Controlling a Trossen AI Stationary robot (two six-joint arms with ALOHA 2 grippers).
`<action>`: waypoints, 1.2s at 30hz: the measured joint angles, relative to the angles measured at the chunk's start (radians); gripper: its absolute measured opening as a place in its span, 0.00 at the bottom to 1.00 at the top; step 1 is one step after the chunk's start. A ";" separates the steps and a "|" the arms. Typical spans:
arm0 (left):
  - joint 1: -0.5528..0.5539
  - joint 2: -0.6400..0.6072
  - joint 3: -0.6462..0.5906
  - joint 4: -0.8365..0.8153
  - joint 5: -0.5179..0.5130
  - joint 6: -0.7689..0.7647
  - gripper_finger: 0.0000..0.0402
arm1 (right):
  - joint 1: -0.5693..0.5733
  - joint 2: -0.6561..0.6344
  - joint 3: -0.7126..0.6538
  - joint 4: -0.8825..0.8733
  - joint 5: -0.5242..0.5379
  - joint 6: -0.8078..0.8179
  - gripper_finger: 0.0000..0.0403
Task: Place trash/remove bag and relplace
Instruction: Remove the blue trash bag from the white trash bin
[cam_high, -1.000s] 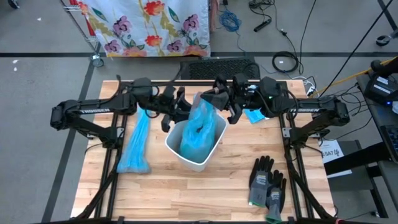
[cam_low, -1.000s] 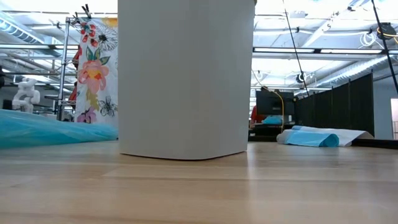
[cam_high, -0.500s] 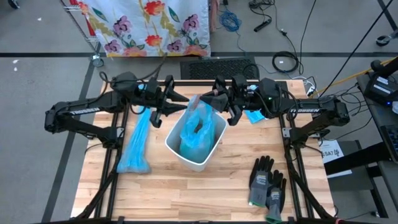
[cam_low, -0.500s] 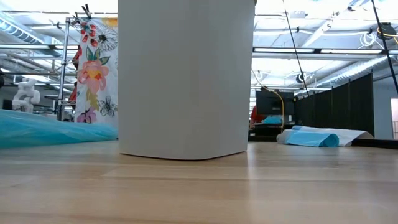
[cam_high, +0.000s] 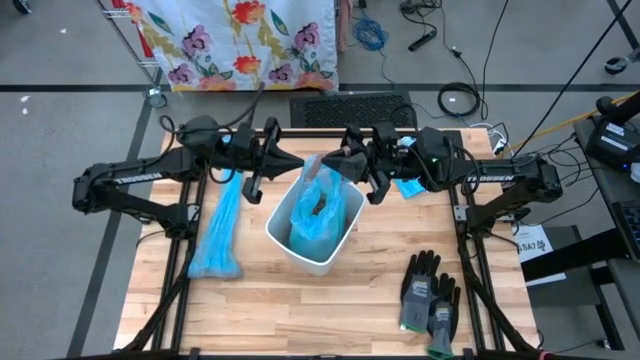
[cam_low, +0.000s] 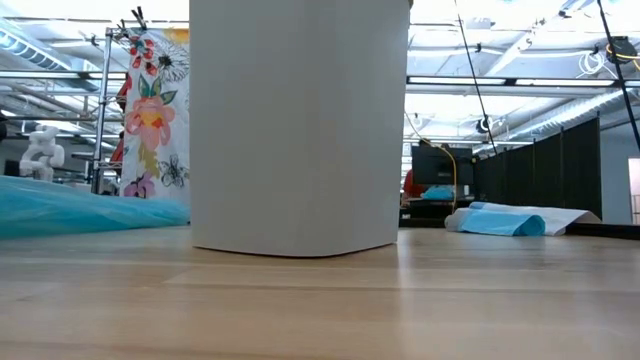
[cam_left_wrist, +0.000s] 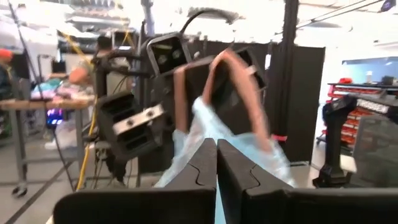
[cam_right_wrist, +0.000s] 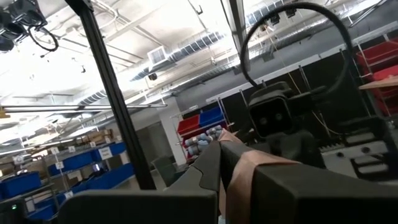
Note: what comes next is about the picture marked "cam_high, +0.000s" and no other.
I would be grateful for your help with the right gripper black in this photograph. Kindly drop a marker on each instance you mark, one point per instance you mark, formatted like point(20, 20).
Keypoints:
point(392, 160)

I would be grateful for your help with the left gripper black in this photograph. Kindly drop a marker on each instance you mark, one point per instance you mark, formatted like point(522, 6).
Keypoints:
point(255, 155)

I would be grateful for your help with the white plastic trash bin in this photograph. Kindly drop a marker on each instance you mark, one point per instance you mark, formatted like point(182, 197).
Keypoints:
point(312, 267)

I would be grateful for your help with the long bright blue trash bag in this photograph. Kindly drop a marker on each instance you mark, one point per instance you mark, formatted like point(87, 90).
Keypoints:
point(215, 250)

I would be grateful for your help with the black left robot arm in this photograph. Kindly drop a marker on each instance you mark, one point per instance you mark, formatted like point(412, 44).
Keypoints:
point(170, 167)

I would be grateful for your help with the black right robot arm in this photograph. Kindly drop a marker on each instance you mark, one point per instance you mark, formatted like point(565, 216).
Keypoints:
point(520, 175)

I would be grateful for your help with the blue bag roll white wrapper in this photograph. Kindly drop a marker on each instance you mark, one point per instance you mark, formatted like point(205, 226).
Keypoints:
point(410, 189)

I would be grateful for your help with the floral printed cloth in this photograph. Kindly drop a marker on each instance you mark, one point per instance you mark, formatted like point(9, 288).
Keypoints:
point(235, 45)

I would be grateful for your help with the pink hanging cloth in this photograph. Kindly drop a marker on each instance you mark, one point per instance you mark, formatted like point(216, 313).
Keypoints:
point(344, 27)

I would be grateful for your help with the black power strip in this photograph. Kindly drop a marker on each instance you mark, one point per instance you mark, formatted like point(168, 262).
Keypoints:
point(422, 41)

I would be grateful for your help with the grey black work glove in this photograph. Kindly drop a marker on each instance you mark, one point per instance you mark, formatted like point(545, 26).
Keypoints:
point(442, 320)
point(419, 295)

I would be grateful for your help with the white power strip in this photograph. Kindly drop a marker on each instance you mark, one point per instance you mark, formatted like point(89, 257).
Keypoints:
point(498, 142)

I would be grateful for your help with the white paper sign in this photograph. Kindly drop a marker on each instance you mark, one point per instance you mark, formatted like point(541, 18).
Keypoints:
point(542, 239)

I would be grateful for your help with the black metal stand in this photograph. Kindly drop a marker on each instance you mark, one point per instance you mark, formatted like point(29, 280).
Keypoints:
point(575, 255)

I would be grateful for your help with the black desk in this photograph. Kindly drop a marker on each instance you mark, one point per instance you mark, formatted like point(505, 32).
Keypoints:
point(600, 200)

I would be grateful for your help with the black device white labels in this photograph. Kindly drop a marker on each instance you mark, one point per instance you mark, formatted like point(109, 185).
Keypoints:
point(607, 145)

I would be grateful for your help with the black caster wheel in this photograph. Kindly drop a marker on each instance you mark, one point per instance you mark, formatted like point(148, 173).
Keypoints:
point(611, 66)
point(22, 6)

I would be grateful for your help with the black keyboard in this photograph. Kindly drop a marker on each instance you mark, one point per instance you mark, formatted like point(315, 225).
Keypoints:
point(631, 225)

